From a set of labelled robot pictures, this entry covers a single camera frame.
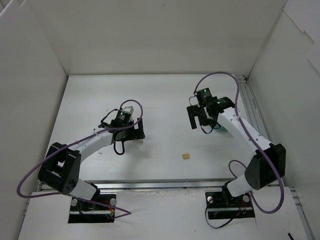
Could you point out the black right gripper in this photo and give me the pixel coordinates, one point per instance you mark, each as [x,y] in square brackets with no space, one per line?
[195,112]

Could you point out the teal round pen holder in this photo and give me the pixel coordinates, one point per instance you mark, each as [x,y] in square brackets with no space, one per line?
[220,129]

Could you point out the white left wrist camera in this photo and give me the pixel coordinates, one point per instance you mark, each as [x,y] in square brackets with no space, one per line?
[128,110]

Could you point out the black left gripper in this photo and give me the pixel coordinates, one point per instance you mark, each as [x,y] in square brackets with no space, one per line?
[136,132]

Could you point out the small yellow eraser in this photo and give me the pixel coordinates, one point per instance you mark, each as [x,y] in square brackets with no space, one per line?
[186,156]

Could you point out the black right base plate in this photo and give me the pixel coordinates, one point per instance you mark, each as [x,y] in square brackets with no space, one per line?
[217,208]

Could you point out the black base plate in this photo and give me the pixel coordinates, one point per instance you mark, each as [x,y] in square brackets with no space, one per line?
[217,208]
[83,212]

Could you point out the grey white eraser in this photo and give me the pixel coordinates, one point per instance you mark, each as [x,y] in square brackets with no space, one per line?
[140,142]

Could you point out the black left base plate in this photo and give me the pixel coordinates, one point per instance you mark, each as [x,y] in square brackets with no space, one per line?
[83,212]

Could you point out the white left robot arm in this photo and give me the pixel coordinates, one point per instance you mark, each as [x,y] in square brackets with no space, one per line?
[61,170]

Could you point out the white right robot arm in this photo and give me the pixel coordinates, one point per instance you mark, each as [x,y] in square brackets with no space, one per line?
[268,160]

